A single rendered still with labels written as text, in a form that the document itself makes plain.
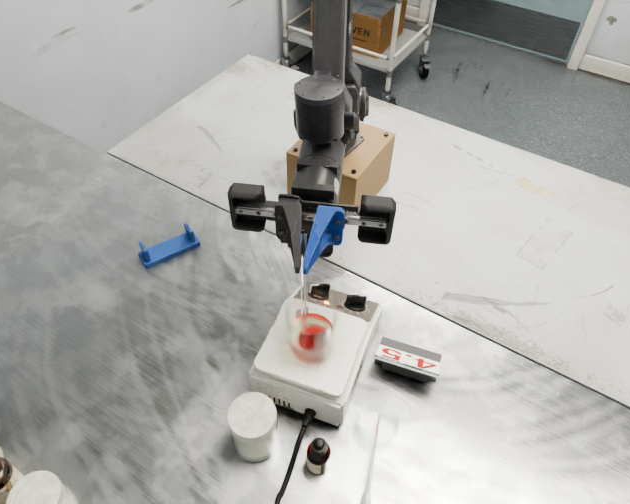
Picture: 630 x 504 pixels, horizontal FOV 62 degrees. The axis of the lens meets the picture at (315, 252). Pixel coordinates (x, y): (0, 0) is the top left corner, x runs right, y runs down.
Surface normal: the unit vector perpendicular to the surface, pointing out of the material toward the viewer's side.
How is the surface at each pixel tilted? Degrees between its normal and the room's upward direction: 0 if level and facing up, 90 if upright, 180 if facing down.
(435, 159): 0
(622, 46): 90
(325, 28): 71
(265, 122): 0
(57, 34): 90
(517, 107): 0
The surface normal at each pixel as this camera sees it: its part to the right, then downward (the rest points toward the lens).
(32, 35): 0.84, 0.41
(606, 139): 0.01, -0.66
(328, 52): -0.14, 0.49
